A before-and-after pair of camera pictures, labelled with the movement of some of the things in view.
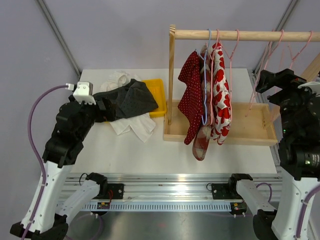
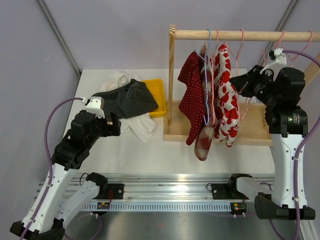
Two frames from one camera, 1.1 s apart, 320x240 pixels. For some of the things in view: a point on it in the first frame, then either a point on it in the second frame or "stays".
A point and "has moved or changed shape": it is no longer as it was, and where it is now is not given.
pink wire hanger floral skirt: (230, 58) → (236, 59)
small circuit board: (103, 205) stays
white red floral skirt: (221, 121) has moved or changed shape
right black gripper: (285, 79) → (246, 81)
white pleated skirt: (140, 127) stays
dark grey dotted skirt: (133, 98) stays
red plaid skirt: (203, 135) stays
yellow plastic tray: (157, 87) stays
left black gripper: (108, 113) → (111, 129)
